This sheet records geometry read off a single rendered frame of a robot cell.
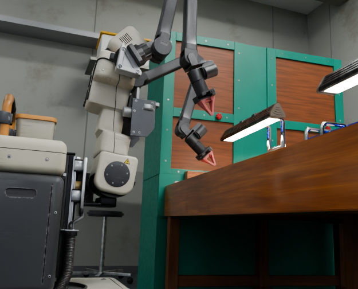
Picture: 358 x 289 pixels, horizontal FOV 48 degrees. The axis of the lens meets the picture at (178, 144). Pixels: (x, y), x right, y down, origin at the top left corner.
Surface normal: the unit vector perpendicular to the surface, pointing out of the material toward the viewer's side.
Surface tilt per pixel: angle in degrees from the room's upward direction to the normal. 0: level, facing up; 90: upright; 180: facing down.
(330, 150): 90
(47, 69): 90
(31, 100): 90
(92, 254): 90
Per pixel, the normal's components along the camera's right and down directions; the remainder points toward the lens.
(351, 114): -0.94, -0.10
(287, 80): 0.28, -0.18
